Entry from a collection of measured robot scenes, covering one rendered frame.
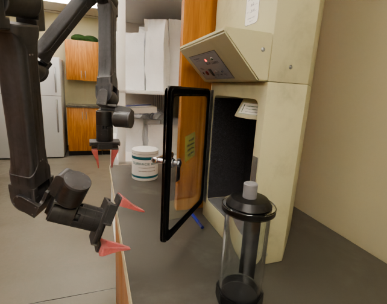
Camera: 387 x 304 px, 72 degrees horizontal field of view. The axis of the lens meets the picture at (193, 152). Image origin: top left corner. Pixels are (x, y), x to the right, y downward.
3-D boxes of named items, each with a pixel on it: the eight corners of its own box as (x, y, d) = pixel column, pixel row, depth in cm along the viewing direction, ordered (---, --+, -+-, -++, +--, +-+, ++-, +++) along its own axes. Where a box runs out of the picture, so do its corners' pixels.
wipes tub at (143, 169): (155, 172, 144) (155, 145, 140) (160, 180, 132) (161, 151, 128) (130, 174, 139) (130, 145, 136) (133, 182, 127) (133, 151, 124)
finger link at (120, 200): (151, 206, 65) (114, 195, 61) (140, 234, 65) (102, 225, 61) (143, 199, 71) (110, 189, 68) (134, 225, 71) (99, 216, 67)
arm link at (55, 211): (46, 205, 62) (39, 225, 58) (55, 185, 59) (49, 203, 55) (76, 213, 65) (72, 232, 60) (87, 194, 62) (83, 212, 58)
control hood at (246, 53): (211, 82, 89) (213, 50, 86) (268, 81, 59) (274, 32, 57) (177, 80, 85) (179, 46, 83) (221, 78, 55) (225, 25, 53)
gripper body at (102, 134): (120, 147, 94) (120, 126, 93) (89, 148, 91) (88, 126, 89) (119, 143, 100) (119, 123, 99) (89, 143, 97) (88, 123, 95)
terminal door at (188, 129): (202, 202, 97) (210, 88, 88) (162, 245, 69) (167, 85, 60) (200, 202, 97) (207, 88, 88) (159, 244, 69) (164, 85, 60)
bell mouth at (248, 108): (272, 115, 89) (274, 98, 87) (311, 122, 72) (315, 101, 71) (224, 114, 83) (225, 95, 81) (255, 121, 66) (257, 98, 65)
